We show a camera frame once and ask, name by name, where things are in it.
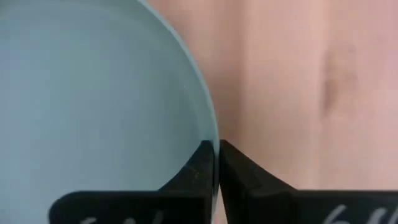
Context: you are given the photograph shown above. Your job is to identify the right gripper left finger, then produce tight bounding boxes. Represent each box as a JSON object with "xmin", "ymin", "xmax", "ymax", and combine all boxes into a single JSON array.
[{"xmin": 47, "ymin": 139, "xmax": 216, "ymax": 224}]

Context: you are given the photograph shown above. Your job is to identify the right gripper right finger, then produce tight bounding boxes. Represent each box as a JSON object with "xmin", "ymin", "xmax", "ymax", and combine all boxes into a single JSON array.
[{"xmin": 218, "ymin": 139, "xmax": 398, "ymax": 224}]

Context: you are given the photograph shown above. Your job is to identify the light blue plate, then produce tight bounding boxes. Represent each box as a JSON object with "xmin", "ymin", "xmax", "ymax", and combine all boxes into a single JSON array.
[{"xmin": 0, "ymin": 0, "xmax": 221, "ymax": 224}]

